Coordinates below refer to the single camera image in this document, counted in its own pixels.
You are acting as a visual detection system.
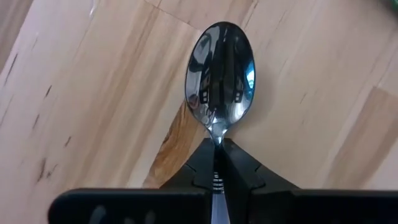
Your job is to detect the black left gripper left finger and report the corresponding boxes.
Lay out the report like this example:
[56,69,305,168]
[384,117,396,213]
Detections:
[47,138,216,224]

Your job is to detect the purple-handled silver spoon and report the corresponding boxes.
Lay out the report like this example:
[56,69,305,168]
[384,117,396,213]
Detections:
[185,21,256,224]

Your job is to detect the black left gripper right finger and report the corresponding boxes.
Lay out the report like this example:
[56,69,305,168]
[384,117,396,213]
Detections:
[221,138,398,224]

